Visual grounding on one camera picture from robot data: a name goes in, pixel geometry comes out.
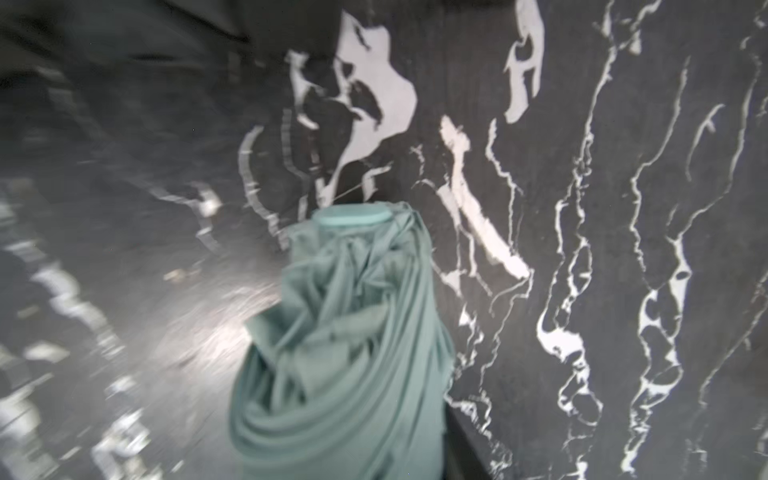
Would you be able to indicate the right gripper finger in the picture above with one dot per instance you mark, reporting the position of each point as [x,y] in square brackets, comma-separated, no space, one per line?
[461,461]

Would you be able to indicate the mint green umbrella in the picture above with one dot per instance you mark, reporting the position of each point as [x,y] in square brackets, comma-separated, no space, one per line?
[345,375]

